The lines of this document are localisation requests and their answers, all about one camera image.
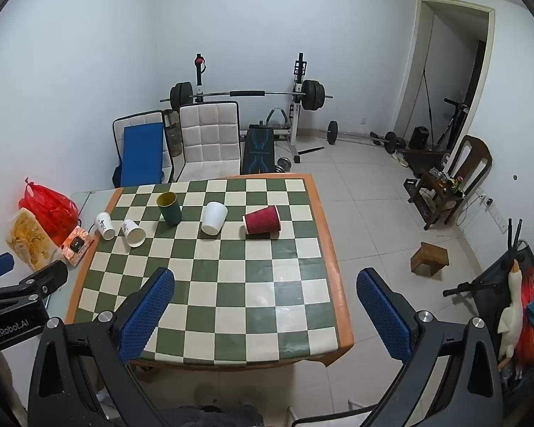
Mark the red ribbed paper cup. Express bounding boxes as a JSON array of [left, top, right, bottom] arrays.
[[242, 205, 281, 236]]

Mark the red plastic bag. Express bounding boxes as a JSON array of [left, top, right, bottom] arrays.
[[18, 177, 79, 248]]

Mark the white door frame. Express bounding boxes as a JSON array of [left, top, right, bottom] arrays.
[[392, 0, 496, 143]]

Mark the dark green cup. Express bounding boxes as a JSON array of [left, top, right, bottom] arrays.
[[156, 191, 183, 227]]

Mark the plain white cup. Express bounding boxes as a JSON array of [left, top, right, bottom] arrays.
[[200, 201, 229, 236]]

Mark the white goose plush toy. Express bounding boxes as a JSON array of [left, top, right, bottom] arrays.
[[497, 258, 525, 371]]

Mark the yellow snack bag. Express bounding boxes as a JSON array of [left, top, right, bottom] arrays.
[[5, 207, 59, 272]]

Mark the red mesh bag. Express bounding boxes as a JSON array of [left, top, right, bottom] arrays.
[[513, 266, 534, 366]]

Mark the barbell with black plates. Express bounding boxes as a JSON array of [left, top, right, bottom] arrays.
[[159, 79, 334, 112]]

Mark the green white checkered tablecloth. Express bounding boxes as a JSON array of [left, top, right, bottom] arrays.
[[64, 173, 355, 369]]

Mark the dark wooden chair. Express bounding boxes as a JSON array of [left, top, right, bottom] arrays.
[[406, 134, 494, 231]]

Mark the blue cushion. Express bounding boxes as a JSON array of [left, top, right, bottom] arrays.
[[120, 122, 167, 188]]

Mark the barbell with small plates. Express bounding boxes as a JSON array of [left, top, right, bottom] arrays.
[[318, 120, 407, 155]]

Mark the white printed paper cup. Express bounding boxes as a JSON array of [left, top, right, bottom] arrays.
[[94, 211, 117, 241], [122, 218, 147, 248]]

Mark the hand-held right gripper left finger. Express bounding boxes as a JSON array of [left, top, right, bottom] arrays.
[[27, 267, 176, 427]]

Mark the small wooden stool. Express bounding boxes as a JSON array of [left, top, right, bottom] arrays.
[[410, 241, 450, 277]]

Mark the white padded chair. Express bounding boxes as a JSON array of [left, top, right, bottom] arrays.
[[111, 110, 175, 188], [177, 101, 244, 183]]

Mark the white power strip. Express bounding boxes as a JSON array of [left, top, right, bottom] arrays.
[[475, 190, 509, 234]]

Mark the barbell on weight bench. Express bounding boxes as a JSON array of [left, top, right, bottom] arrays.
[[190, 52, 326, 164]]

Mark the orange wet wipes pack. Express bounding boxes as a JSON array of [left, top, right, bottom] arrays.
[[62, 226, 94, 268]]

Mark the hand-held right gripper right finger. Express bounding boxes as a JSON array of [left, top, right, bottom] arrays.
[[356, 268, 504, 427]]

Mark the black bench pad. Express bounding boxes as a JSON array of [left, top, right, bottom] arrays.
[[240, 124, 278, 175]]

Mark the black round speaker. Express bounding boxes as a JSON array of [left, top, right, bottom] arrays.
[[409, 126, 430, 150]]

